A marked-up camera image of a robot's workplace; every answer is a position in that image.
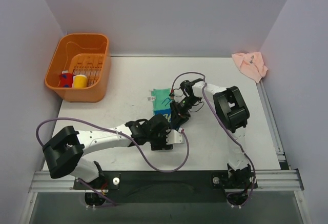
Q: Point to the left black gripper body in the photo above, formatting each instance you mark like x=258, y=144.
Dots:
x=161, y=145

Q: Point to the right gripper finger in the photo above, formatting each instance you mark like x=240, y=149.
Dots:
x=175, y=119
x=180, y=120

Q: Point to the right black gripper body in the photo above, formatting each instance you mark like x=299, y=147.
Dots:
x=176, y=110

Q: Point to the green blue yellow towel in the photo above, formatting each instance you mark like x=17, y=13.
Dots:
x=161, y=100

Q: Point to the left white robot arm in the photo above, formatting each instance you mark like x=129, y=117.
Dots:
x=64, y=152

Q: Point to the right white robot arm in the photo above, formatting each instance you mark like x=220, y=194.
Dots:
x=228, y=106

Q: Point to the pink crumpled towel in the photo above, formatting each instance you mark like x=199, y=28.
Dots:
x=251, y=65

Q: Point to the yellow rolled towel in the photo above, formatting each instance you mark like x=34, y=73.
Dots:
x=80, y=81

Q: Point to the orange plastic basket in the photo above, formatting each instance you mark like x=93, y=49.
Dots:
x=80, y=54

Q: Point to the red rolled towel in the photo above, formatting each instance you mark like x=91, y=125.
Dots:
x=66, y=80

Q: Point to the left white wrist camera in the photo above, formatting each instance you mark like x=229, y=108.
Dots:
x=174, y=137

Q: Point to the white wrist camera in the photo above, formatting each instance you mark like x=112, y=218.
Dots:
x=172, y=95
x=174, y=137

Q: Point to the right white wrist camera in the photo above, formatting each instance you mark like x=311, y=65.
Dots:
x=172, y=95

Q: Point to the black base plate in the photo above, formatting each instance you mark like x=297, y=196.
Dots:
x=160, y=193

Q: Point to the aluminium frame rail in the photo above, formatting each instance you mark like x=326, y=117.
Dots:
x=266, y=180

